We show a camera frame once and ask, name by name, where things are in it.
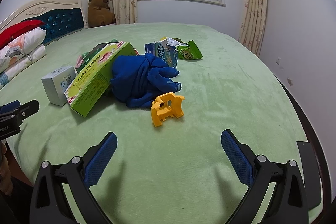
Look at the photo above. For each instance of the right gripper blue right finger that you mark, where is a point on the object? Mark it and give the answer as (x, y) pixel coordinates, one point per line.
(288, 203)

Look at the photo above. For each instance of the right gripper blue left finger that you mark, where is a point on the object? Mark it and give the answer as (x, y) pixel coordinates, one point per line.
(49, 203)

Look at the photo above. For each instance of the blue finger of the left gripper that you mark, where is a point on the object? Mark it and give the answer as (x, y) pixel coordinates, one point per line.
(9, 107)
(26, 110)

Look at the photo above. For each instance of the small grey white box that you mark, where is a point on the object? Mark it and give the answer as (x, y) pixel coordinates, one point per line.
(56, 82)

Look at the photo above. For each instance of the green medicine box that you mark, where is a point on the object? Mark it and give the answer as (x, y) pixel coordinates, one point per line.
(94, 79)

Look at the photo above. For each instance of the blue cloth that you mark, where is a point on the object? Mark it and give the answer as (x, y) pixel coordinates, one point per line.
(138, 80)

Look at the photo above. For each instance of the torn blue white carton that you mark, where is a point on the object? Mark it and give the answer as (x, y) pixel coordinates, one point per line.
(166, 49)

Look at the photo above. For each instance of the green yellow snack bag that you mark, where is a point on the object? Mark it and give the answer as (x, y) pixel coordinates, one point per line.
(186, 50)

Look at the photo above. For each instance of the green pink snack wrapper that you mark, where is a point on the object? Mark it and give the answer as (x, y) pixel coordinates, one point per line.
(86, 57)

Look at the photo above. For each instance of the person's left hand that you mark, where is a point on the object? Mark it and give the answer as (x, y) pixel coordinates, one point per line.
(6, 183)

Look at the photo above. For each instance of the folded white floral quilt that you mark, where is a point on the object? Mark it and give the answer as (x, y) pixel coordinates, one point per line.
(8, 74)

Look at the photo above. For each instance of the white floral pillow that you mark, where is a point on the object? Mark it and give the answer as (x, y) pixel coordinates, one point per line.
(20, 47)

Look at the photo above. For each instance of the red pillow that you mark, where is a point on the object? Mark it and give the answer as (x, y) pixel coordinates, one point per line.
(14, 31)

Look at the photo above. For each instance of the cream and blue headboard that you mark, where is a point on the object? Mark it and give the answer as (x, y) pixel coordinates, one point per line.
(60, 17)

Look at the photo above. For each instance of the brown teddy bear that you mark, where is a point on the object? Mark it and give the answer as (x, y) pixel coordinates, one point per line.
(99, 13)

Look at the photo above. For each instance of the yellow plastic toy piece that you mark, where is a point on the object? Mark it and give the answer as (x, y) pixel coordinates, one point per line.
(166, 105)

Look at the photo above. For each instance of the right floral curtain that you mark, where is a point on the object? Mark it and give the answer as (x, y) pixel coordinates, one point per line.
(253, 25)

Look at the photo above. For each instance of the dark wooden bed frame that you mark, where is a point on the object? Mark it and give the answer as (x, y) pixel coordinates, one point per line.
(316, 174)

